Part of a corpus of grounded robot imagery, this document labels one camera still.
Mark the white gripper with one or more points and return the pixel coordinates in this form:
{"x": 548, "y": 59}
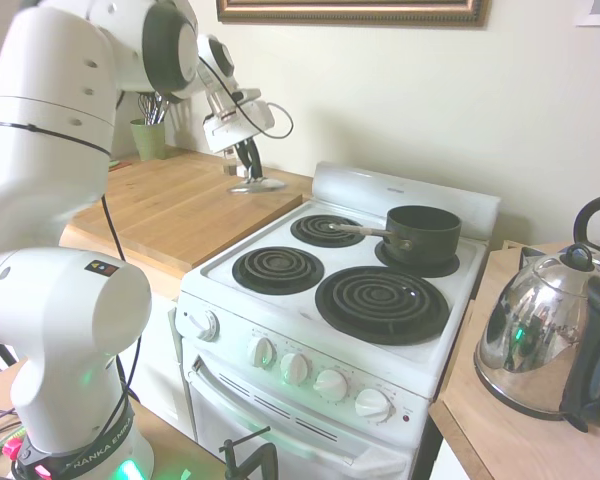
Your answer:
{"x": 225, "y": 134}

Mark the silver pot lid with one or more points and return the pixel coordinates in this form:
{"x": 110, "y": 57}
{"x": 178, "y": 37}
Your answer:
{"x": 257, "y": 186}

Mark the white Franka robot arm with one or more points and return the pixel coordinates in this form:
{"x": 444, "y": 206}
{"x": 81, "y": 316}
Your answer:
{"x": 45, "y": 125}

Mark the small clear glass jar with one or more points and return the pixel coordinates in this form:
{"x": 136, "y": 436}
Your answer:
{"x": 230, "y": 164}

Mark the wooden kitchen countertop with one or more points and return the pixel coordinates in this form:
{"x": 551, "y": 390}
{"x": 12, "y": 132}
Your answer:
{"x": 180, "y": 200}

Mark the green utensil cup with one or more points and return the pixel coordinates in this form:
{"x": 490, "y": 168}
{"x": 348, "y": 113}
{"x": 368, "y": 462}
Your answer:
{"x": 149, "y": 142}

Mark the small coil burner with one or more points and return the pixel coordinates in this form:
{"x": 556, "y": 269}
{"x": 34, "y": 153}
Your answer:
{"x": 320, "y": 231}

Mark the small coil burner rusty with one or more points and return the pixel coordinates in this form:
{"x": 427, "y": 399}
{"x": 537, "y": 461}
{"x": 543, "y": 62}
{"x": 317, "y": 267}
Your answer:
{"x": 277, "y": 267}

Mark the white oven temperature knob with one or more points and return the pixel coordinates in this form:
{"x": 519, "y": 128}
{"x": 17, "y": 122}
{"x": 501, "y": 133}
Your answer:
{"x": 202, "y": 325}

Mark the white stove knob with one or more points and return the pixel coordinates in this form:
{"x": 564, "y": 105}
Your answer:
{"x": 372, "y": 404}
{"x": 262, "y": 352}
{"x": 295, "y": 369}
{"x": 330, "y": 385}

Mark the large coil burner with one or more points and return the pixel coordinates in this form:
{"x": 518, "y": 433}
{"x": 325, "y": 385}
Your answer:
{"x": 382, "y": 302}

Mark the coil burner under saucepan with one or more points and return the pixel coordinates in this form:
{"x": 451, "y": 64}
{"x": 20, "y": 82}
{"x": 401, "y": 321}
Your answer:
{"x": 447, "y": 267}

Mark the white electric stove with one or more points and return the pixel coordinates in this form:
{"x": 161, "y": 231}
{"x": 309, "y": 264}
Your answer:
{"x": 430, "y": 360}

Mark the black table clamp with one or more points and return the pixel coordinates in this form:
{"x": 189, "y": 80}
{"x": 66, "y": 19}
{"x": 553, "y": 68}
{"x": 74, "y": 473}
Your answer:
{"x": 250, "y": 455}

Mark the shiny steel electric kettle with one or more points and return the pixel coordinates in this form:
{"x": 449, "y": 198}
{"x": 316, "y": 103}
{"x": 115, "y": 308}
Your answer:
{"x": 530, "y": 320}

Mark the wooden side table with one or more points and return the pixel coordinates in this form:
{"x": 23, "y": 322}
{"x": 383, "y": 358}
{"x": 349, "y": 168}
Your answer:
{"x": 480, "y": 395}

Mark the pink plastic clip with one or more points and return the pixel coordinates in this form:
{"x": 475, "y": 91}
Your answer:
{"x": 12, "y": 447}

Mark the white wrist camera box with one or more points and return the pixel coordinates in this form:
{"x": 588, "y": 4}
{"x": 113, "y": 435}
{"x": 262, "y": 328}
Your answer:
{"x": 259, "y": 111}

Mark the gold picture frame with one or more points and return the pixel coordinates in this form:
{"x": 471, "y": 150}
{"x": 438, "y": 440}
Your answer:
{"x": 350, "y": 15}

